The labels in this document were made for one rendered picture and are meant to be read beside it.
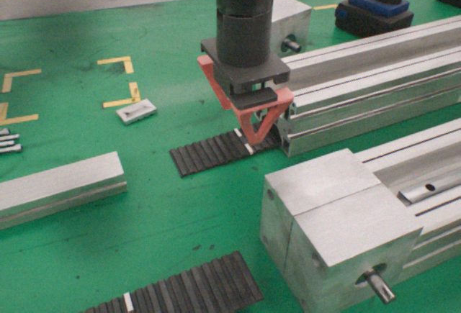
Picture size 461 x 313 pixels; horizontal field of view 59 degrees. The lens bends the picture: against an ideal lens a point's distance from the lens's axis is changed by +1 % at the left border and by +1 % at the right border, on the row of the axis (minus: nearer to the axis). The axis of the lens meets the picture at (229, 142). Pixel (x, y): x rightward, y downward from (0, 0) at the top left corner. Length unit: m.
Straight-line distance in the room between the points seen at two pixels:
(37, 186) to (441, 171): 0.43
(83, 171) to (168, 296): 0.19
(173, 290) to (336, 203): 0.16
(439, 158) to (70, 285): 0.39
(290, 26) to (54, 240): 0.44
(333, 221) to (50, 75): 0.53
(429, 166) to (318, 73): 0.19
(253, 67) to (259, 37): 0.03
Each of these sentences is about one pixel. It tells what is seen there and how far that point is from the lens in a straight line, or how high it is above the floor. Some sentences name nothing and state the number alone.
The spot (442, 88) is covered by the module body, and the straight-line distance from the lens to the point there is 0.63.
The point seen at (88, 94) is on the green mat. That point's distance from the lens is 0.66.
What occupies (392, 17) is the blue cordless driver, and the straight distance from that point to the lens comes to 0.79.
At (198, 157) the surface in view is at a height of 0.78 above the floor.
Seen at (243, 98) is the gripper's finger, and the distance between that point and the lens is 0.42.
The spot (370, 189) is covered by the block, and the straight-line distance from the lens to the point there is 0.37.
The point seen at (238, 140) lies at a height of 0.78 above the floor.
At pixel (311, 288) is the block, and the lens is 0.36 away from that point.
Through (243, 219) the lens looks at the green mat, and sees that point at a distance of 0.45.
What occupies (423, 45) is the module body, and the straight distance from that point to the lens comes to 0.68.
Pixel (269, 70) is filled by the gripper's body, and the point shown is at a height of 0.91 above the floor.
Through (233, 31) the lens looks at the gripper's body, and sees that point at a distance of 0.41.
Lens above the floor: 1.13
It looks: 42 degrees down
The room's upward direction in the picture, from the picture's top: straight up
